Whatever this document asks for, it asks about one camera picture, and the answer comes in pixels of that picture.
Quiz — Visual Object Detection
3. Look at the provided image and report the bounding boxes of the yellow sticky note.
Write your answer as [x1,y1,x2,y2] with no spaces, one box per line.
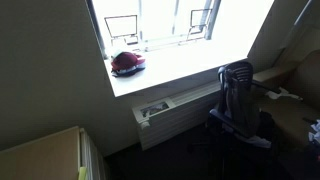
[77,166,88,180]

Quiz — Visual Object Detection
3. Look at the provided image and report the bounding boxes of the pale crumpled cloth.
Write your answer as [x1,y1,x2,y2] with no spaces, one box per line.
[307,119,320,145]

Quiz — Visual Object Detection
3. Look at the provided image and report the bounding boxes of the dark grey jacket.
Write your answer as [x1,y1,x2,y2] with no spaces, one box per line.
[222,68,262,138]

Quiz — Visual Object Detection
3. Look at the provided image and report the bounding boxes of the red cap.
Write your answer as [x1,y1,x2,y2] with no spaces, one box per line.
[110,49,147,72]

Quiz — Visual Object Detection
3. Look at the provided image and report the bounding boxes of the dark blue shirt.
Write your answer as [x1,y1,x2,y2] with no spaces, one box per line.
[258,111,278,141]

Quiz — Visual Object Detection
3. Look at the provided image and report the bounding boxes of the black mesh office chair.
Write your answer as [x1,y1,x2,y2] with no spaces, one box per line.
[191,60,283,180]

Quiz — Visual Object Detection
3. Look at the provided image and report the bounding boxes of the grey blue garment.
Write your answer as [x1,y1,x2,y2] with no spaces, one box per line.
[244,133,273,150]

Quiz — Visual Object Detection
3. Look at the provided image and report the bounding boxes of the light wooden cabinet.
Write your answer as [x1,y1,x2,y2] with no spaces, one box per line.
[0,125,83,180]

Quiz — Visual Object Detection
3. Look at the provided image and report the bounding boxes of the white crumpled cloth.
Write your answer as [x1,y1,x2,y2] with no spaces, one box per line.
[265,87,304,102]

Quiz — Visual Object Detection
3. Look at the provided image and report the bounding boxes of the brown leather armchair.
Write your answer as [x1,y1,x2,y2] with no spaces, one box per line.
[251,49,320,158]

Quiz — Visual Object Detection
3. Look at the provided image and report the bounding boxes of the blue folded cloth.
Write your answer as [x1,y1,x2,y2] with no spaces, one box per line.
[111,63,147,79]

